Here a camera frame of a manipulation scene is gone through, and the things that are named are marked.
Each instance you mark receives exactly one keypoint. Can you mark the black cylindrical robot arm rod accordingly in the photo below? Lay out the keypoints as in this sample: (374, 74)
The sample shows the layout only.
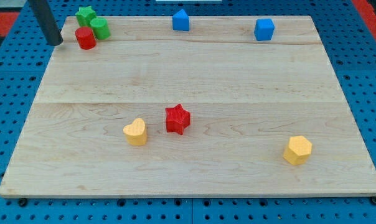
(46, 21)

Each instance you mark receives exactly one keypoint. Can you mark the blue cube block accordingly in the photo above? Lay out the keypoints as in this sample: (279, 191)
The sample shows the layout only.
(264, 29)

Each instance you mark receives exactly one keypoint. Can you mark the red star block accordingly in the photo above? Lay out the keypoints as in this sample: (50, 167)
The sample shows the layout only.
(177, 119)

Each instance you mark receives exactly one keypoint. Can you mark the light wooden board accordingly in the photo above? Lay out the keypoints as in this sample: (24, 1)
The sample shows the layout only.
(245, 98)

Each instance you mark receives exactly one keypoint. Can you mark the yellow heart block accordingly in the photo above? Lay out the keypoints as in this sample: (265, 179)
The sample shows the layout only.
(136, 132)

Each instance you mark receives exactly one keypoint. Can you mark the blue pentagon block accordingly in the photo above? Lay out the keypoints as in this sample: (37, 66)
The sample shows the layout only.
(180, 21)

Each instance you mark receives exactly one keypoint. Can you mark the yellow hexagon block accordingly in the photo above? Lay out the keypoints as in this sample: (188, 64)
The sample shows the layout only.
(298, 150)

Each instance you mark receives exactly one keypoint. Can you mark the green cylinder block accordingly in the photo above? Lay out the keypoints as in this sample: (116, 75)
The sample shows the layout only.
(100, 28)

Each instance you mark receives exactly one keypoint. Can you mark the red cylinder block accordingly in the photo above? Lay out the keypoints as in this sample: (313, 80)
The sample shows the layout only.
(85, 38)

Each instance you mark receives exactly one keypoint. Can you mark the green star block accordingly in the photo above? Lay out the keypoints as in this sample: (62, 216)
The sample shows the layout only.
(84, 15)

